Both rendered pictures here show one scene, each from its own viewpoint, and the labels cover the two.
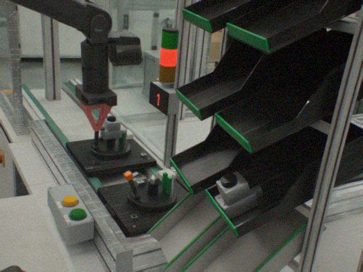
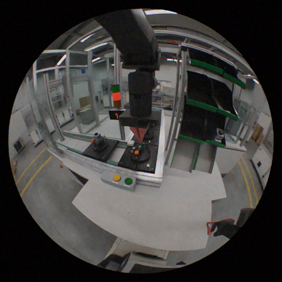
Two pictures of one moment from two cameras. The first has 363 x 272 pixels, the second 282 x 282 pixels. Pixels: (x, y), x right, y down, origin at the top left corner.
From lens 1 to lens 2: 90 cm
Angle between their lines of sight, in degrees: 41
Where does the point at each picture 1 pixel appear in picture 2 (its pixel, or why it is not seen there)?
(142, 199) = (141, 157)
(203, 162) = (189, 129)
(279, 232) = not seen: hidden behind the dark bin
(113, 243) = (155, 179)
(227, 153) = (190, 122)
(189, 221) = (178, 153)
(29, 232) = (108, 195)
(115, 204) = (133, 166)
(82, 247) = not seen: hidden behind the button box
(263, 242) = (205, 144)
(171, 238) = (175, 163)
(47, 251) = (124, 197)
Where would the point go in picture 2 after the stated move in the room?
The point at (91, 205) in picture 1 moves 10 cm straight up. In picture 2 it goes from (125, 173) to (122, 162)
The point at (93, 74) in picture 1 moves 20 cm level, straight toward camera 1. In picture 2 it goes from (149, 99) to (235, 125)
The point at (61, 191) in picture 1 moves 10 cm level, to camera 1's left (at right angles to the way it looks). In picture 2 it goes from (106, 175) to (93, 183)
